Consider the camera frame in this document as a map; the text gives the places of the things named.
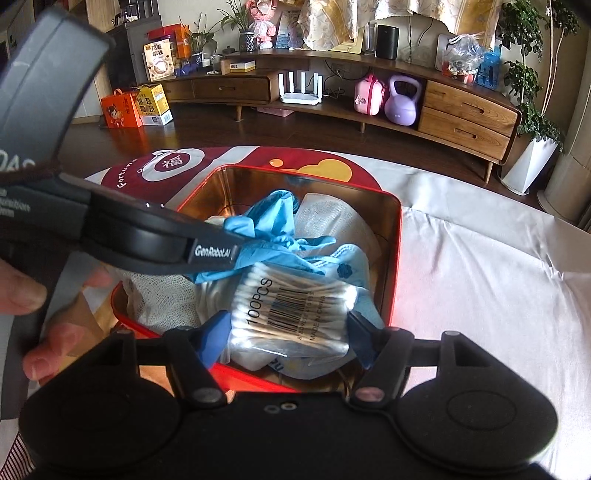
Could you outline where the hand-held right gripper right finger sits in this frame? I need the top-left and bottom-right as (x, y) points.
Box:
(348, 311), (483, 409)

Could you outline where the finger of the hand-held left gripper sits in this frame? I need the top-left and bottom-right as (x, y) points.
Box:
(88, 185), (247, 245)

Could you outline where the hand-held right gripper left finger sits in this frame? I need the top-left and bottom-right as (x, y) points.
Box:
(108, 310), (232, 408)

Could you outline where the red metal tin box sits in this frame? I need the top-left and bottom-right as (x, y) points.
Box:
(111, 162), (403, 394)

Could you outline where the printed white face mask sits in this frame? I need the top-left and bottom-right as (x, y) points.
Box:
(272, 244), (386, 380)

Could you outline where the cotton swab packet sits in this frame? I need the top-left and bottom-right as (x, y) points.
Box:
(228, 263), (358, 356)

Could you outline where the blue rubber glove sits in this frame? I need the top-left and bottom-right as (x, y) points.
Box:
(194, 189), (338, 283)

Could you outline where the cream mesh cloth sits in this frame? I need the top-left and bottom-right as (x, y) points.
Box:
(295, 193), (383, 261)

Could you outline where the person's left hand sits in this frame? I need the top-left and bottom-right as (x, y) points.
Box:
(0, 257), (114, 386)

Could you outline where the dark cabinet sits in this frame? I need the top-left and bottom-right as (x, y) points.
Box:
(108, 16), (162, 90)

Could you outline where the yellow white carton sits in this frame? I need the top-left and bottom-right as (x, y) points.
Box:
(136, 84), (174, 126)

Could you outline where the printed snack carton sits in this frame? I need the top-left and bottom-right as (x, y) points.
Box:
(142, 39), (176, 83)

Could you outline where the black coffee machine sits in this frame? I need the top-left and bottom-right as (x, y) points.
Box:
(115, 0), (158, 26)

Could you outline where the red orange gift box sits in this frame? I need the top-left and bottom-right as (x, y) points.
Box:
(148, 25), (191, 58)

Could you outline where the small potted plant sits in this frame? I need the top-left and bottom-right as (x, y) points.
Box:
(185, 14), (218, 65)

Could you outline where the small white box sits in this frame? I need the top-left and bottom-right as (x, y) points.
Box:
(221, 59), (257, 75)

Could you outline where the white router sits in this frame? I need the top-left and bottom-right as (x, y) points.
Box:
(278, 71), (322, 106)

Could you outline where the potted orchid plant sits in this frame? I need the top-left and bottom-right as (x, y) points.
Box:
(217, 0), (259, 54)

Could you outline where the pink doll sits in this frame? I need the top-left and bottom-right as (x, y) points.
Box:
(245, 0), (278, 49)

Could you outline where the illustrated card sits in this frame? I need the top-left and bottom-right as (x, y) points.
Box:
(276, 9), (303, 49)

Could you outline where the pink toy case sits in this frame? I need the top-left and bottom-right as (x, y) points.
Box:
(354, 74), (386, 114)

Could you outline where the purple kettlebell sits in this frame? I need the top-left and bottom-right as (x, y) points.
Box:
(385, 75), (421, 126)

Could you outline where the potted tree white planter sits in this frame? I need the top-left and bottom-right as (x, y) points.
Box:
(499, 0), (583, 195)

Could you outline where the wooden TV cabinet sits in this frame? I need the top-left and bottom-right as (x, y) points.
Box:
(157, 48), (522, 185)

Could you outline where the white standing air conditioner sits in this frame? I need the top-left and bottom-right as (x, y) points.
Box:
(538, 92), (591, 232)

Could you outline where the black cylinder speaker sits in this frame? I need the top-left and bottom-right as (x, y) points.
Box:
(376, 25), (399, 61)

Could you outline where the floral cover cloth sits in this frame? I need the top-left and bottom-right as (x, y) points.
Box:
(298, 0), (502, 38)

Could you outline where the blue plastic package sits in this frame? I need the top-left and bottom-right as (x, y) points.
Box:
(475, 46), (502, 89)

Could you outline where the clear plastic bag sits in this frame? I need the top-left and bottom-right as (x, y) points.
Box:
(441, 34), (483, 79)

